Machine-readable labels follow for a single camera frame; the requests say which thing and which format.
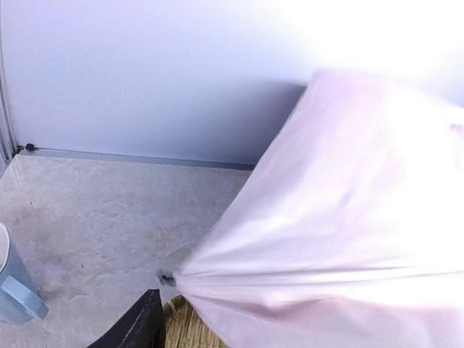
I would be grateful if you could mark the light blue mug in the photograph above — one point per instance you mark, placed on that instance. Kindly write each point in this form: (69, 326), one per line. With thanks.
(19, 297)

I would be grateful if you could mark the aluminium left back post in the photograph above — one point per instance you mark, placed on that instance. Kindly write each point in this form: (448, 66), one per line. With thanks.
(9, 145)

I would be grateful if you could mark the pink and black umbrella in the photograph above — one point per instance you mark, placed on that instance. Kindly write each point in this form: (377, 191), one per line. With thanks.
(348, 232)

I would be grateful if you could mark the woven bamboo tray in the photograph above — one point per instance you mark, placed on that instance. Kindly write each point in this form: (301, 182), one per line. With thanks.
(184, 327)

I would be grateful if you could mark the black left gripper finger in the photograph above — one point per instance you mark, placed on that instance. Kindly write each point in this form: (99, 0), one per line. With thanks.
(142, 326)

